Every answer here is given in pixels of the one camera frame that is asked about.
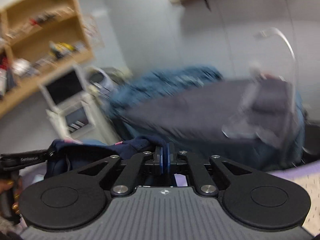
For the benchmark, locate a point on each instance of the navy pink kids garment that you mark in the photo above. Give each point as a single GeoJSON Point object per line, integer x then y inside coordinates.
{"type": "Point", "coordinates": [64, 156]}

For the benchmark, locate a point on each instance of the dark grey bed cover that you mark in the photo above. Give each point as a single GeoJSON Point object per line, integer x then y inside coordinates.
{"type": "Point", "coordinates": [196, 114]}

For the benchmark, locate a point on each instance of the left hand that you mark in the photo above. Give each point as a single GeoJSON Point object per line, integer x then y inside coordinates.
{"type": "Point", "coordinates": [11, 189]}

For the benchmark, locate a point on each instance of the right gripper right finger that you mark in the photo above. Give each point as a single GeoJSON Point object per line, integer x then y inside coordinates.
{"type": "Point", "coordinates": [171, 152]}

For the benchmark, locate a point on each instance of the wooden wall shelf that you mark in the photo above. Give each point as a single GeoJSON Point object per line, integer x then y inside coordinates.
{"type": "Point", "coordinates": [28, 27]}

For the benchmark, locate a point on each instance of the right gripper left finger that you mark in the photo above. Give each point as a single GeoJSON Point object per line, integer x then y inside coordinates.
{"type": "Point", "coordinates": [158, 158]}

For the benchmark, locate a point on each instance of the white bedside cabinet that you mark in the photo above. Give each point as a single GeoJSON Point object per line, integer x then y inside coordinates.
{"type": "Point", "coordinates": [74, 112]}

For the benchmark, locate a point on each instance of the purple floral bedsheet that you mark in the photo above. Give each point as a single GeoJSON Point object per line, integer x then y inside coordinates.
{"type": "Point", "coordinates": [202, 199]}

